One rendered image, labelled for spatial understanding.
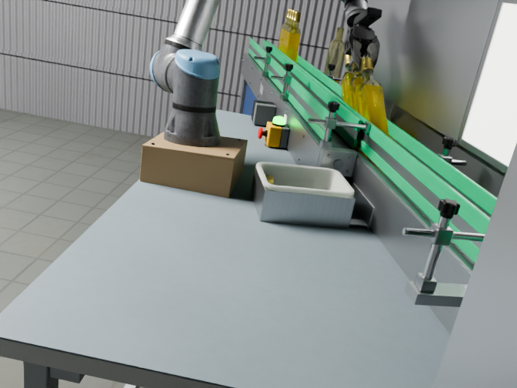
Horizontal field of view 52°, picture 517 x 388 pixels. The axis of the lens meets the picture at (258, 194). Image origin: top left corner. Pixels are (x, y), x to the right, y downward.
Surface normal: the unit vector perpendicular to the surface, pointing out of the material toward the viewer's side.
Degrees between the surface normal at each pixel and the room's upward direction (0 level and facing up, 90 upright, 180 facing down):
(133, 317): 0
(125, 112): 90
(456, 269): 90
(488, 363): 90
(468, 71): 90
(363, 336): 0
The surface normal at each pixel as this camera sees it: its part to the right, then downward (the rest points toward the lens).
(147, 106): -0.13, 0.35
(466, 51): -0.98, -0.09
